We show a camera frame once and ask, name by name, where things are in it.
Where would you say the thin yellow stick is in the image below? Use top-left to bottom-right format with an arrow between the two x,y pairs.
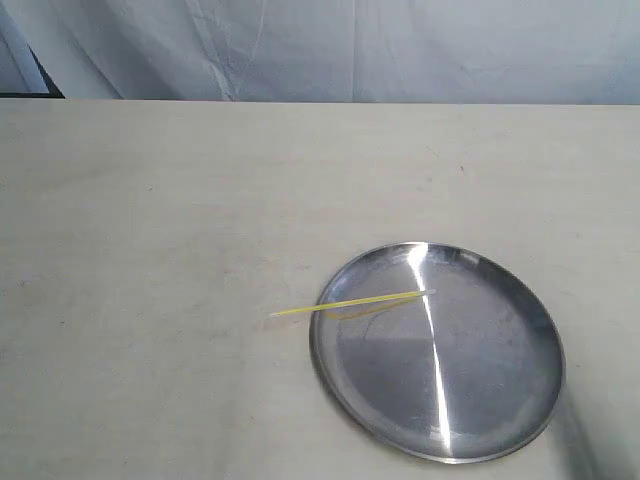
269,289 -> 436,317

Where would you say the round stainless steel plate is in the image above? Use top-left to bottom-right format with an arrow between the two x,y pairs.
309,242 -> 565,464

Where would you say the white backdrop cloth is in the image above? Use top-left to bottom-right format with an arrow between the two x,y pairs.
1,1 -> 639,104

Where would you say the dark frame at left edge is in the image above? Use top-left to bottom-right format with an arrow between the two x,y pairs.
0,50 -> 65,99

